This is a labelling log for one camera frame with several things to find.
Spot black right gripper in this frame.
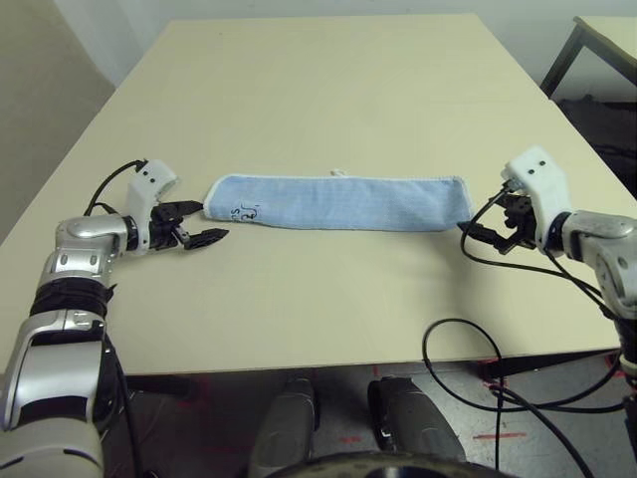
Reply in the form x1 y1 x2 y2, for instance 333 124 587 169
460 191 539 254

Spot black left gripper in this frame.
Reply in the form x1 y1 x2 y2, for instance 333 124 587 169
148 199 230 251

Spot blue towel with white edge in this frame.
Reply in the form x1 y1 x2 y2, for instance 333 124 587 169
201 167 474 234

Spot black table base bar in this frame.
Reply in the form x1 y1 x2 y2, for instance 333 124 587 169
477 354 626 382

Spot side table with black legs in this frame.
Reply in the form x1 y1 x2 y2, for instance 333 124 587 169
539 14 637 101

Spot grey robot right foot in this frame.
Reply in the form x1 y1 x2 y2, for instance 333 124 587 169
366 375 467 464

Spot grey robot foot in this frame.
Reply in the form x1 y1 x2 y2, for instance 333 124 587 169
248 376 319 478
366 375 467 464

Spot grey robot left foot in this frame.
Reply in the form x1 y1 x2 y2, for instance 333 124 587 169
248 376 319 478

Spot dark robot torso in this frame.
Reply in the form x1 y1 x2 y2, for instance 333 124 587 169
298 450 504 478

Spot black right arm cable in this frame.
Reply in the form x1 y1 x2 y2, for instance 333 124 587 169
460 188 623 325
421 318 637 478

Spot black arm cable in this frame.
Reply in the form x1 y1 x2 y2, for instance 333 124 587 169
84 158 148 478
460 188 623 325
421 318 637 478

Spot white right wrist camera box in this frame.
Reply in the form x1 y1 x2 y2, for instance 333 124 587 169
500 145 573 253

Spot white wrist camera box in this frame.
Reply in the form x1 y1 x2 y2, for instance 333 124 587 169
500 145 573 253
123 158 179 256

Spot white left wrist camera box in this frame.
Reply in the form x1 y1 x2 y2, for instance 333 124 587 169
123 158 179 256

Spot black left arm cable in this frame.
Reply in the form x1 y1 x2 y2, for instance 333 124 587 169
84 158 148 478

